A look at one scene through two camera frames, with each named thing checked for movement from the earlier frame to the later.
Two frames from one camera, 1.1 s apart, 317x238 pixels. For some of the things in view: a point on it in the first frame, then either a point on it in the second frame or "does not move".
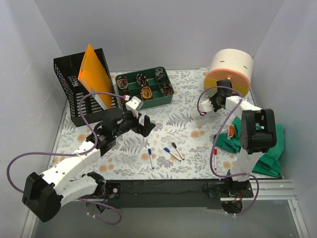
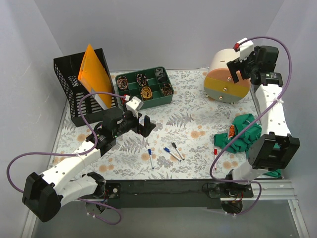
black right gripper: [223, 87] to [239, 64]
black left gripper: [139, 124] does not move
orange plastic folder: [92, 73] does not move
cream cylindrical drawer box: [236, 65] does not move
